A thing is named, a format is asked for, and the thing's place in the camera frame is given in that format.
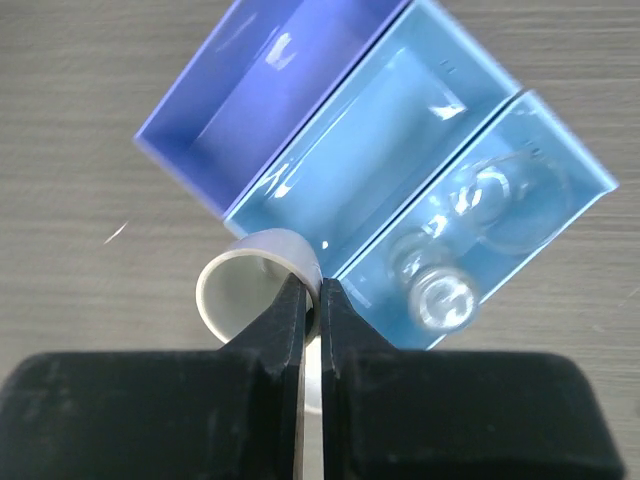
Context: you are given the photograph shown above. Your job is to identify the small white ceramic bowl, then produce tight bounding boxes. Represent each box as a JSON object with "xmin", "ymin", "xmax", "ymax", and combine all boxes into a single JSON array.
[{"xmin": 195, "ymin": 228, "xmax": 322, "ymax": 415}]

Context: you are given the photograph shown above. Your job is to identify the clear glass beaker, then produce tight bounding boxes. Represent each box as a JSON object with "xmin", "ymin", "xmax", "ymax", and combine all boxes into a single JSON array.
[{"xmin": 421, "ymin": 150, "xmax": 571, "ymax": 260}]

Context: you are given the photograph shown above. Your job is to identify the small clear glass bottle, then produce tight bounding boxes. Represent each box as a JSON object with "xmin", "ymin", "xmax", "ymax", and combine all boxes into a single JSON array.
[{"xmin": 388, "ymin": 230, "xmax": 480, "ymax": 335}]

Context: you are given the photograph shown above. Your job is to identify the blue tiered organizer box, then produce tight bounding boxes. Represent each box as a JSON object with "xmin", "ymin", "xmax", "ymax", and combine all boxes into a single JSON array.
[{"xmin": 135, "ymin": 1, "xmax": 617, "ymax": 349}]

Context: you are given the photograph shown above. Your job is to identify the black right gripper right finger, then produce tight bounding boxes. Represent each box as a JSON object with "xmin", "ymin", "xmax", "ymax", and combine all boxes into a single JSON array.
[{"xmin": 319, "ymin": 279, "xmax": 626, "ymax": 479}]

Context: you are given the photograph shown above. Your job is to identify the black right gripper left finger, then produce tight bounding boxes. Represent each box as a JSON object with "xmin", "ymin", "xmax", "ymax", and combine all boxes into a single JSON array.
[{"xmin": 1, "ymin": 276, "xmax": 306, "ymax": 479}]

